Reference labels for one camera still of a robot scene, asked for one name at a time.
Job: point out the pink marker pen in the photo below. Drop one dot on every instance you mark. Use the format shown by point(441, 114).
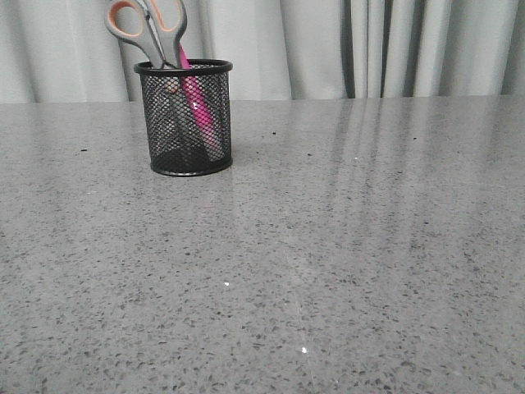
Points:
point(203, 118)

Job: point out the grey orange scissors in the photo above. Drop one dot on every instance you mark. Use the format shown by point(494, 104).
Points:
point(160, 43)

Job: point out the black mesh pen holder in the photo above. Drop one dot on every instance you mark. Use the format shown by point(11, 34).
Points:
point(174, 143)

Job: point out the grey curtain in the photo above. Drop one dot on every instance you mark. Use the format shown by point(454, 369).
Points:
point(60, 51)

